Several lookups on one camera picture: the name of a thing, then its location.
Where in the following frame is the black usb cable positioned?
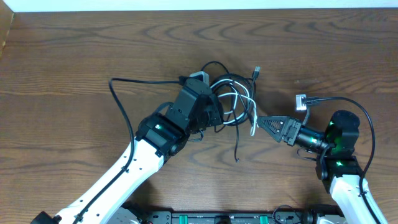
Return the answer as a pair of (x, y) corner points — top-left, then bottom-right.
(200, 60), (262, 163)

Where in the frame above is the white usb cable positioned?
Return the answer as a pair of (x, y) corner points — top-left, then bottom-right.
(210, 78), (259, 137)

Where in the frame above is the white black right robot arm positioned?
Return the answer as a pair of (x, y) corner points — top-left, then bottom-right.
(257, 110), (387, 223)

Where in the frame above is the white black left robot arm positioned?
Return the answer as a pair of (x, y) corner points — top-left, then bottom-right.
(33, 77), (223, 223)

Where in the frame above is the black right camera cable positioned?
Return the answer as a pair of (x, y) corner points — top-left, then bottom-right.
(303, 96), (389, 224)

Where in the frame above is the black camera cable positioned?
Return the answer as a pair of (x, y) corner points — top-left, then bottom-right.
(303, 96), (389, 224)
(71, 77), (187, 224)

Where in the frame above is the black left camera cable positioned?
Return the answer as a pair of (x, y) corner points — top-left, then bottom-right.
(71, 77), (187, 224)

